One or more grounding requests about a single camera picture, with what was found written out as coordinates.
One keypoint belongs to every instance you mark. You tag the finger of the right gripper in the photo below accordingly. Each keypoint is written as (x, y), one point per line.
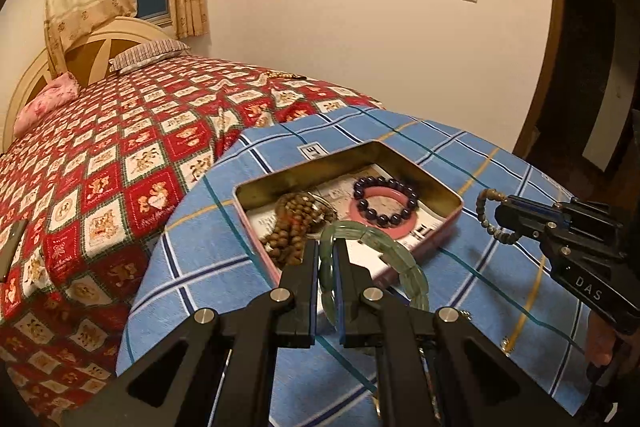
(530, 205)
(547, 227)

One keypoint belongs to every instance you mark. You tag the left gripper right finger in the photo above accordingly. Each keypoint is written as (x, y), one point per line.
(434, 369)

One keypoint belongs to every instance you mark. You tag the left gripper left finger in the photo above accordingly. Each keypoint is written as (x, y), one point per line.
(214, 369)

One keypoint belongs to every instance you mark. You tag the pink jade bangle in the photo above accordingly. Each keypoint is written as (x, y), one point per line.
(385, 209)

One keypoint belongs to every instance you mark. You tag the brown wooden bead mala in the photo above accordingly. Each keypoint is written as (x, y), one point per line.
(298, 216)

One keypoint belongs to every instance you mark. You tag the person's right hand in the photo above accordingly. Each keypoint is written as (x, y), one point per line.
(600, 340)

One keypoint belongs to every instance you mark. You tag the pink metal tin box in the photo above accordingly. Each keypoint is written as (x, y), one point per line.
(331, 177)

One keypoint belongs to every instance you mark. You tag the red patchwork bedspread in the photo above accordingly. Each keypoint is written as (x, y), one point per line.
(96, 180)

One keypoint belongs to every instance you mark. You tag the dark remote control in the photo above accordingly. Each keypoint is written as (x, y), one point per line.
(10, 239)

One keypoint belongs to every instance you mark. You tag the small items on bed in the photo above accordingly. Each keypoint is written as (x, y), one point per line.
(275, 74)

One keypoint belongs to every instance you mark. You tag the pink floral pillow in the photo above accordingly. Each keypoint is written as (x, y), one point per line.
(58, 92)

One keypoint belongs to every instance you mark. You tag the striped pillow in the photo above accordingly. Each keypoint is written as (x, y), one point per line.
(146, 53)

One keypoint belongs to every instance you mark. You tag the cream wooden headboard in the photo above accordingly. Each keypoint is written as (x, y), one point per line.
(87, 60)

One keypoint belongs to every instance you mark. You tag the wooden door frame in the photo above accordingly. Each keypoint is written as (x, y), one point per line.
(528, 134)

